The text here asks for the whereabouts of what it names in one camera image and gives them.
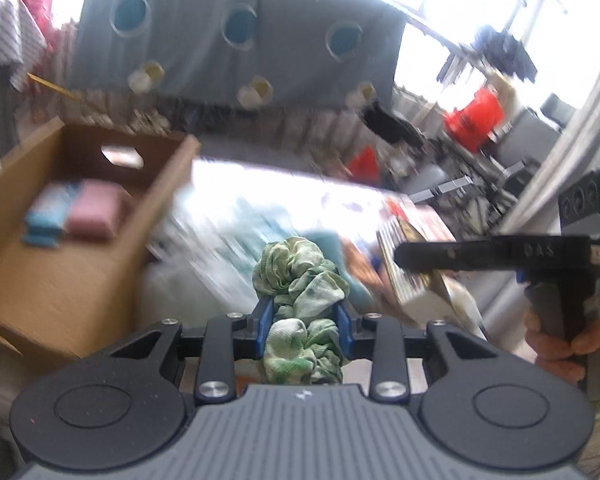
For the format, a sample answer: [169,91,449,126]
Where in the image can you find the white green plastic bag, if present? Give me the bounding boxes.
[140,187,361,333]

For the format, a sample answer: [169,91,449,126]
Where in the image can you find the small red plastic bag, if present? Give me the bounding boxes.
[347,146,381,183]

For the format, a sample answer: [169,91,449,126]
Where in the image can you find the blue dotted hanging bedsheet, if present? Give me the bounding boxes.
[70,0,406,111]

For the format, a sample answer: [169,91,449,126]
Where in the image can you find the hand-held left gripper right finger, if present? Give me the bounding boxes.
[334,302,491,406]

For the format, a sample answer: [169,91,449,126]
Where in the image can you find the yellow stick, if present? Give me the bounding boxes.
[27,72,81,102]

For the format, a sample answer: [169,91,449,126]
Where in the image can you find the dark hanging clothes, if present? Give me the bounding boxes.
[472,25,538,81]

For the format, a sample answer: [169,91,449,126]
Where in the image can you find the black padded seat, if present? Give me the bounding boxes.
[362,102,423,143]

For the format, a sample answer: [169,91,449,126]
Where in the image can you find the teal blue towel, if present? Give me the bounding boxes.
[22,185,83,248]

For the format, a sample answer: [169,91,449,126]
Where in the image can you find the pink towel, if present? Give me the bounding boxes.
[67,182,131,241]

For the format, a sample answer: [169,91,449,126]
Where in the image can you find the large red plastic bag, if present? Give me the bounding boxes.
[442,87,505,153]

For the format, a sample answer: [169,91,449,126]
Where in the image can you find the green scrunchie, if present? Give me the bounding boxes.
[252,236,351,386]

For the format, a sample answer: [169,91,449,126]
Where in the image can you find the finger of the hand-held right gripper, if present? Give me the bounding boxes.
[394,240,506,273]

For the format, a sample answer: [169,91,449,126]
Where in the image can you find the black wheelchair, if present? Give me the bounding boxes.
[405,92,576,241]

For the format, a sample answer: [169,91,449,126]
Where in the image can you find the person's right hand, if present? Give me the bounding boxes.
[524,307,600,387]

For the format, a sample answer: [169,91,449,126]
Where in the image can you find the blue white carton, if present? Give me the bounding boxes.
[377,207,483,336]

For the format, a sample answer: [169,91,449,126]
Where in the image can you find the white star print cloth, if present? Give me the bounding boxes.
[0,0,48,93]

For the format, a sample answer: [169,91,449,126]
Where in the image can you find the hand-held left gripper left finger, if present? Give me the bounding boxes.
[111,296,276,407]

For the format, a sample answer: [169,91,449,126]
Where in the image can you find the printed bed sheet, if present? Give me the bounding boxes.
[190,157,486,386]

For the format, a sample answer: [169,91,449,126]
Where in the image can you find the brown cardboard box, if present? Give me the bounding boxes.
[0,116,202,361]

